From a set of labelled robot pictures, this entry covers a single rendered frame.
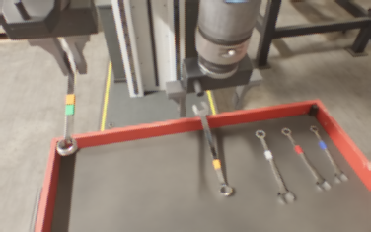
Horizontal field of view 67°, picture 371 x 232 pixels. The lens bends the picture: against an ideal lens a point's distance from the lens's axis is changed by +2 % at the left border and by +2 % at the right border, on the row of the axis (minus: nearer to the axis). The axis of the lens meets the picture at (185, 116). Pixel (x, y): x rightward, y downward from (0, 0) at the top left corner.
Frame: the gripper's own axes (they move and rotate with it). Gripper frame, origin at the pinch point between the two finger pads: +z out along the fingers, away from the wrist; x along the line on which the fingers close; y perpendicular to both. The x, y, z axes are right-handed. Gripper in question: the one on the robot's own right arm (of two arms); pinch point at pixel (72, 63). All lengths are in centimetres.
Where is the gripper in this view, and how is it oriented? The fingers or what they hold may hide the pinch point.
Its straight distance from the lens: 57.4
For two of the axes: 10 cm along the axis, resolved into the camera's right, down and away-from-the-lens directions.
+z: -0.3, 5.4, 8.4
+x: -9.9, 1.3, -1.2
